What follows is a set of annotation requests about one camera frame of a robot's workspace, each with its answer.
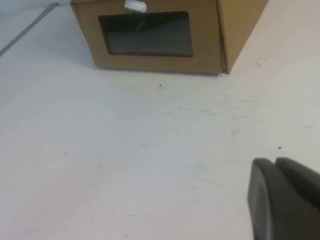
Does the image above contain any white plastic pull tab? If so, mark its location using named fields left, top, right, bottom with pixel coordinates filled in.
left=124, top=0, right=147, bottom=13

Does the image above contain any brown cardboard shoe box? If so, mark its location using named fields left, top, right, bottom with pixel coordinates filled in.
left=70, top=0, right=270, bottom=75

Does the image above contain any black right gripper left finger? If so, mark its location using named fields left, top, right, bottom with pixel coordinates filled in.
left=246, top=157, right=278, bottom=240

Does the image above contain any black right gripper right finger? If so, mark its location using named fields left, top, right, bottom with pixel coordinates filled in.
left=272, top=156, right=320, bottom=240

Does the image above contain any grey strip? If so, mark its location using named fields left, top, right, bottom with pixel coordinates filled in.
left=0, top=2, right=61, bottom=57

